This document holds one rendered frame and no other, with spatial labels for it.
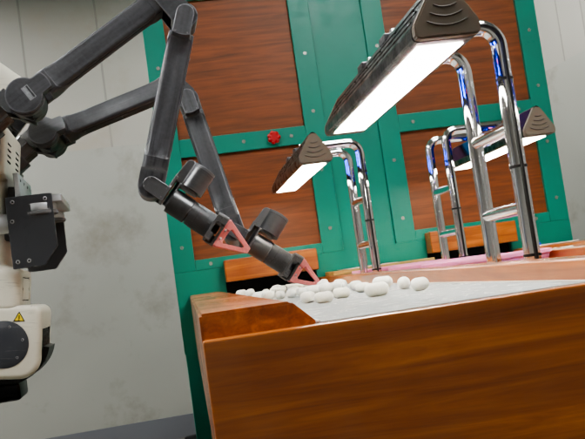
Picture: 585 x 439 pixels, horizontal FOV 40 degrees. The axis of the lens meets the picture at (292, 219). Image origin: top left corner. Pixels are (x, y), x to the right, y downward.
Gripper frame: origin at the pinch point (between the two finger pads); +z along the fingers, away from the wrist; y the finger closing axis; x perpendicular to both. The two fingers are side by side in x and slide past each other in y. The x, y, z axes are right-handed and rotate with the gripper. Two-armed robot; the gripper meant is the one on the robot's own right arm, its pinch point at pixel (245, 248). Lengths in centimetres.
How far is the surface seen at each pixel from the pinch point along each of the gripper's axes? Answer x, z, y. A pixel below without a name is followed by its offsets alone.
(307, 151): -27.7, 0.0, 8.0
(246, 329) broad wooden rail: 13, 1, -95
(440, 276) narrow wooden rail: -11, 29, -44
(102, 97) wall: -45, -100, 268
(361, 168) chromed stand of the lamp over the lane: -36.6, 15.3, 30.0
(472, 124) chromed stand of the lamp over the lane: -34, 18, -52
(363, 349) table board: 9, 11, -97
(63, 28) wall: -65, -138, 268
